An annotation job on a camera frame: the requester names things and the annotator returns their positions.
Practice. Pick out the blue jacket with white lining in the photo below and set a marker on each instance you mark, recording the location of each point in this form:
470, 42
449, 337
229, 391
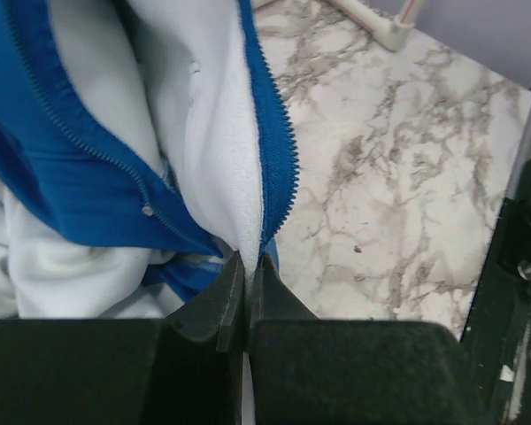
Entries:
142, 145

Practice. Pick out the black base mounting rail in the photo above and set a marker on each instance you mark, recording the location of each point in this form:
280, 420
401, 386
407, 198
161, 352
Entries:
497, 335

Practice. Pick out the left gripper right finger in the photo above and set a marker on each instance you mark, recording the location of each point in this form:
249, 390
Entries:
306, 370

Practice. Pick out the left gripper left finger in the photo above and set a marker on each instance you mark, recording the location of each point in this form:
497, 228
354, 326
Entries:
183, 369

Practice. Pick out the white PVC pipe frame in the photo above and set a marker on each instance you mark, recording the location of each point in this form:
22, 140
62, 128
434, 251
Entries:
392, 33

